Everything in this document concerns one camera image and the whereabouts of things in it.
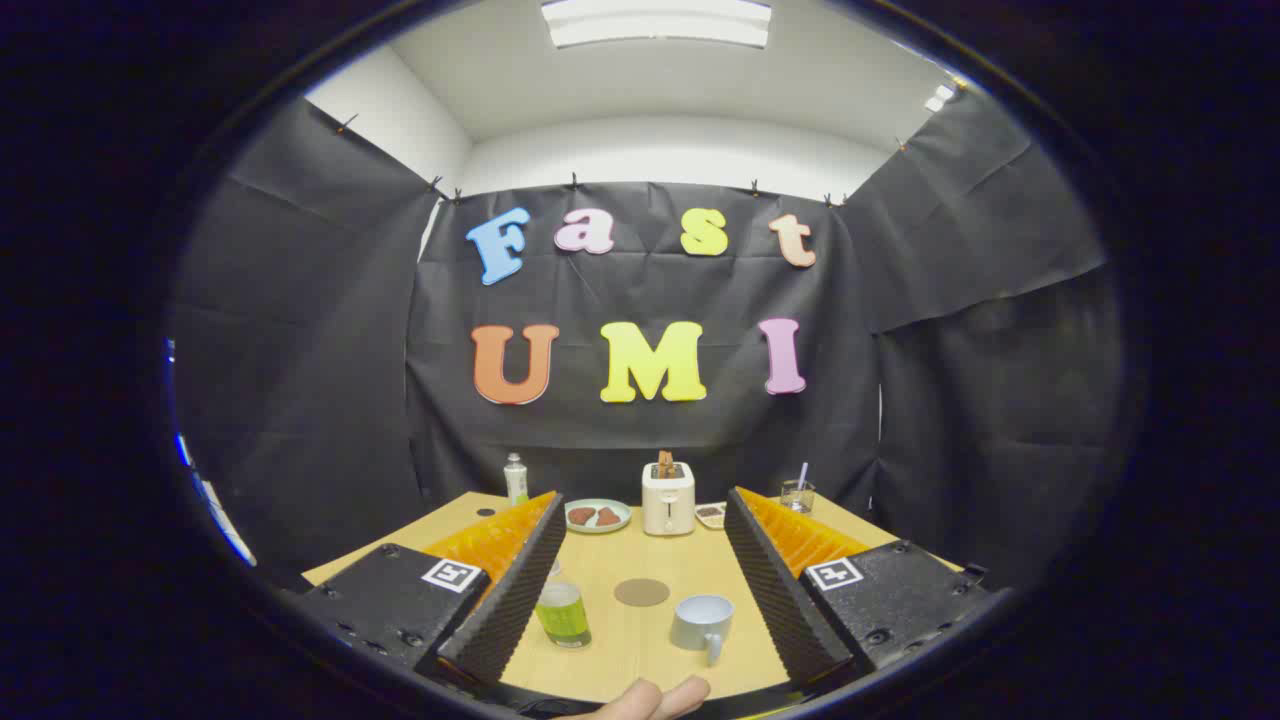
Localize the white toaster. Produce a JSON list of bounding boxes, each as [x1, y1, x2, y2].
[[641, 462, 696, 537]]

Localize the clear green juice bottle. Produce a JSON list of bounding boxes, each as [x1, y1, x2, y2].
[[535, 568, 593, 649]]

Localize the large ceiling light panel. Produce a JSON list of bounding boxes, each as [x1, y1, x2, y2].
[[541, 0, 773, 49]]

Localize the pale green plate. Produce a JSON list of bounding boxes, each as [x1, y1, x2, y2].
[[565, 498, 633, 534]]

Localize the pale grey cup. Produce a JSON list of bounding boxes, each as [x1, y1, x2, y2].
[[670, 594, 736, 667]]

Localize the wooden table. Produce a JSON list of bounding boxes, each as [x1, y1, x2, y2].
[[302, 490, 966, 706]]

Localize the black backdrop cloth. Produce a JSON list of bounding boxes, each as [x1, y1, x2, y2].
[[170, 90, 1126, 591]]

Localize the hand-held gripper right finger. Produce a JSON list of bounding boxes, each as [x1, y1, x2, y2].
[[724, 486, 1001, 691]]

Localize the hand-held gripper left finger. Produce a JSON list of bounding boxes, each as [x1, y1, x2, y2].
[[290, 490, 568, 691]]

